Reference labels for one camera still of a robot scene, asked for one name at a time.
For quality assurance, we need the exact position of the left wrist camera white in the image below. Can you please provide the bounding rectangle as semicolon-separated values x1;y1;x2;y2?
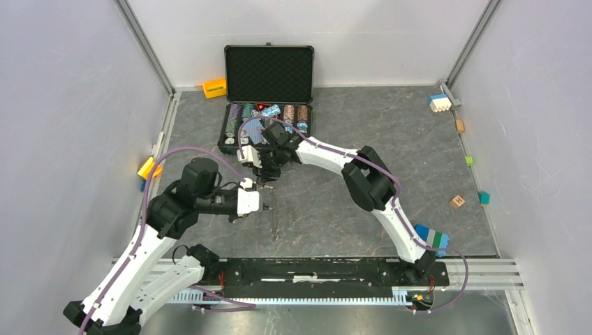
237;178;262;216

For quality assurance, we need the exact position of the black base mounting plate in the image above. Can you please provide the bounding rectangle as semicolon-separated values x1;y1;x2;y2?
196;257;450;299

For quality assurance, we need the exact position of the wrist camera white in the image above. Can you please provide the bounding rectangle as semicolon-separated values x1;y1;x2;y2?
237;145;262;168
237;178;262;216

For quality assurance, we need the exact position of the blue green toy brick stack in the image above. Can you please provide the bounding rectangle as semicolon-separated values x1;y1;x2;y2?
414;224;450;258

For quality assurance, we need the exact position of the purple cable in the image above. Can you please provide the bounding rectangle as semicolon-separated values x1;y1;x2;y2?
76;146;258;335
237;116;470;315

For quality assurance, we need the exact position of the orange wooden cube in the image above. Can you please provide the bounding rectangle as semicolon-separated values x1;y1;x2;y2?
455;119;465;135

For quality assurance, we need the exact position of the teal small cube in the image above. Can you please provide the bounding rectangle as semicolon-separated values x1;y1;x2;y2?
478;191;490;206

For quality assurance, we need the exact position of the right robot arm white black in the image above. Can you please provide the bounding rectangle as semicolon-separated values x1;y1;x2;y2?
237;121;436;285

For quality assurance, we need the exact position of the wooden letter cube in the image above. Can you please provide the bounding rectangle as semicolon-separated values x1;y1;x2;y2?
449;195;466;209

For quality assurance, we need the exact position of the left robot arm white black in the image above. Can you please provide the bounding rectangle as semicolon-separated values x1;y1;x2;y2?
63;158;262;334

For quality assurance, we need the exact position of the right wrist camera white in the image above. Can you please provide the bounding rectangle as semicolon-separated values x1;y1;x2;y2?
237;145;262;168

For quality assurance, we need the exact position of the black poker chip case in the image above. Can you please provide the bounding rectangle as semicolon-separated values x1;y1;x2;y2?
218;45;315;154

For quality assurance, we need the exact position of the yellow orange block left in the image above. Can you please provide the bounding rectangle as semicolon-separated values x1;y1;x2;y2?
137;156;163;180

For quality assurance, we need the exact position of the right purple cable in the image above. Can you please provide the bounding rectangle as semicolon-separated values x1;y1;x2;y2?
237;116;470;315

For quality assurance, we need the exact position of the blue playing card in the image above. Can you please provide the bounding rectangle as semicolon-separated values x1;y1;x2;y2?
242;119;265;144

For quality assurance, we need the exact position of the blue white toy brick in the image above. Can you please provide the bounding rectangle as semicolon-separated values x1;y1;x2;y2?
429;94;452;113

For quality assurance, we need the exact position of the yellow box at back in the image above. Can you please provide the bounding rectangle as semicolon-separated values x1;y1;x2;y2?
202;78;228;99

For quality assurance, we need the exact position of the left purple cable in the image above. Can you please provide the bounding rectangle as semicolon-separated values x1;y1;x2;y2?
76;146;258;335

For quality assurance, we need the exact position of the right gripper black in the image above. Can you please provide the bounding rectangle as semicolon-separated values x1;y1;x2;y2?
251;147;285;185

